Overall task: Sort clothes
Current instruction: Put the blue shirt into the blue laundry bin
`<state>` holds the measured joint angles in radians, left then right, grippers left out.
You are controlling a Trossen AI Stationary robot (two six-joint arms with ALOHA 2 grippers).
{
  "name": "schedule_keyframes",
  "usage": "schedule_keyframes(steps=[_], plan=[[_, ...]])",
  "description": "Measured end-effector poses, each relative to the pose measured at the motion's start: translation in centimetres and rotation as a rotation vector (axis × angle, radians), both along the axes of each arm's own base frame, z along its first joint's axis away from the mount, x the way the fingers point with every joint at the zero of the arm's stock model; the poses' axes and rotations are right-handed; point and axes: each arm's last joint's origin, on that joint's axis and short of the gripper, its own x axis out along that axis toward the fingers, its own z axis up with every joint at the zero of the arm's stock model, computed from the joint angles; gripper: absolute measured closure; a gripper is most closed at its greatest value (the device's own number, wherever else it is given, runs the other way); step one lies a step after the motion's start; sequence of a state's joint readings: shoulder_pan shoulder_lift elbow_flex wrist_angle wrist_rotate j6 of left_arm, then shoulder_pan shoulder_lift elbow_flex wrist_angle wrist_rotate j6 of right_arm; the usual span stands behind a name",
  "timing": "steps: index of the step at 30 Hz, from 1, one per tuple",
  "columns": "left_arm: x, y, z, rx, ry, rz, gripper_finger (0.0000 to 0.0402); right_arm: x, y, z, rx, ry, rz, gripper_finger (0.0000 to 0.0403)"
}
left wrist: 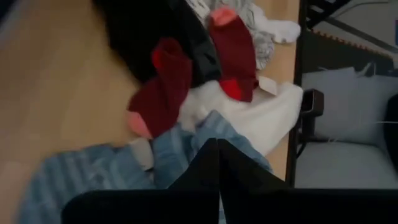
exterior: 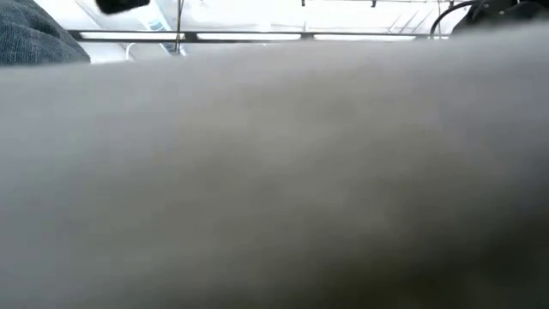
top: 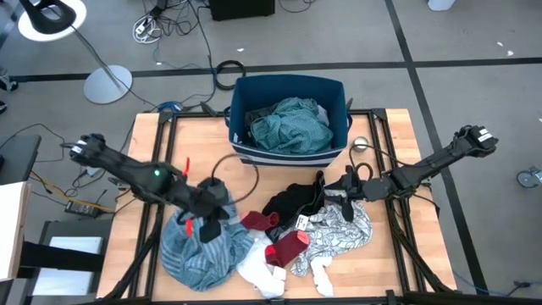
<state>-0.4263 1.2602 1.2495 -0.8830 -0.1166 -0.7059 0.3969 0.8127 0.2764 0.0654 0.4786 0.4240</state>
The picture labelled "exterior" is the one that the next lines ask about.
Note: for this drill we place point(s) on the blue denim garment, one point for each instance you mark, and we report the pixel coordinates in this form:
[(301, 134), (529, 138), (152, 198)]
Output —
[(30, 36)]

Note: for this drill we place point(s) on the dark overhead crossbar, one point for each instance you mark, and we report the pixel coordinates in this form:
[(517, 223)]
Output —
[(191, 36)]

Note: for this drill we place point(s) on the white shirt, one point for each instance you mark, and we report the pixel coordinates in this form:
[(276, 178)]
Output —
[(274, 180)]

